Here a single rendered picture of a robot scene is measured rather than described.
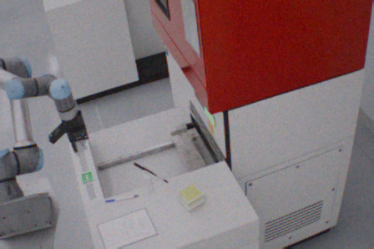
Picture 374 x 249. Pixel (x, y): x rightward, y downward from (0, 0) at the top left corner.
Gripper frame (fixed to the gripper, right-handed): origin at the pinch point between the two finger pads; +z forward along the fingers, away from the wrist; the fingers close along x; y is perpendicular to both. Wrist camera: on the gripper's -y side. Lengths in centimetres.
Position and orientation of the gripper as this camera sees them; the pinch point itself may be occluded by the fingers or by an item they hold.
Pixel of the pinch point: (77, 154)
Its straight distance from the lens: 192.0
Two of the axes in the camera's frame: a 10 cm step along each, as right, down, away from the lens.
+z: 1.0, 7.6, 6.5
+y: 9.4, -2.9, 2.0
